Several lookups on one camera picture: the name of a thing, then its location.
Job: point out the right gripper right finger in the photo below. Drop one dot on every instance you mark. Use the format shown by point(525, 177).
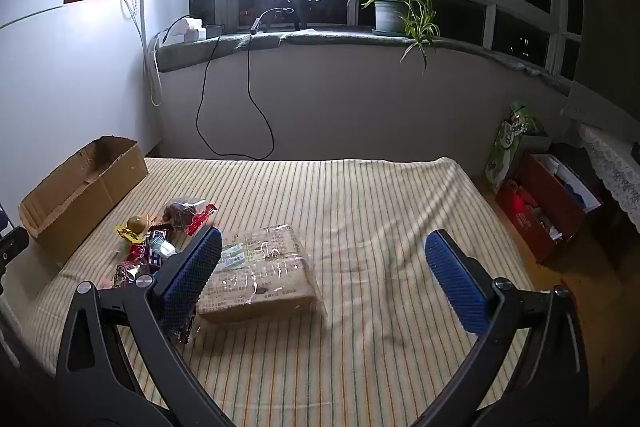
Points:
point(528, 365)

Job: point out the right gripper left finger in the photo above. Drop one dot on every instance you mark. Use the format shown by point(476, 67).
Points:
point(94, 379)

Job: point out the red clear dried fruit bag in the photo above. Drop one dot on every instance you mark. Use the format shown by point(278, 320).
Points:
point(135, 264)

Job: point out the yellow candy wrapper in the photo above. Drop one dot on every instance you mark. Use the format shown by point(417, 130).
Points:
point(129, 235)

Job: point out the packaged brown marinated egg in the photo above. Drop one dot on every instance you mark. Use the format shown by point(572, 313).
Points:
point(140, 223)

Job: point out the clear red chocolate cookie bag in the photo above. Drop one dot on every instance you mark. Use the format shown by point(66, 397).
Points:
point(188, 215)

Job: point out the large clear biscuit package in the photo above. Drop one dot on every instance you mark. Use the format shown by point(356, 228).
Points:
point(261, 275)

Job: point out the snickers chocolate bar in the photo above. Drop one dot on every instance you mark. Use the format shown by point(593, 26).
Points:
point(157, 232)

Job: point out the green white snack packet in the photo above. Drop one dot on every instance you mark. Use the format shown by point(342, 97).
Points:
point(161, 249)

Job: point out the brown cardboard box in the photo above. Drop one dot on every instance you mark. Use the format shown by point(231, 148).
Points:
point(64, 208)

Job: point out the red storage box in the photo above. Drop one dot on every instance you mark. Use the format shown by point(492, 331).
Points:
point(547, 203)

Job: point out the white lace cloth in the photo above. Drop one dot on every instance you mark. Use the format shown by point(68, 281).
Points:
point(612, 161)

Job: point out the green snack bag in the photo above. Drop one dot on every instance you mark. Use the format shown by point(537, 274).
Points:
point(507, 142)

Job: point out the white power adapter box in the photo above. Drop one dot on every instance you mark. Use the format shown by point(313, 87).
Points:
point(191, 29)

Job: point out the potted spider plant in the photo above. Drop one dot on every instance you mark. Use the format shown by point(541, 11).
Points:
point(413, 20)

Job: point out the ring light tripod stand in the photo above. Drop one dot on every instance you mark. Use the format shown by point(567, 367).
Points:
point(294, 8)

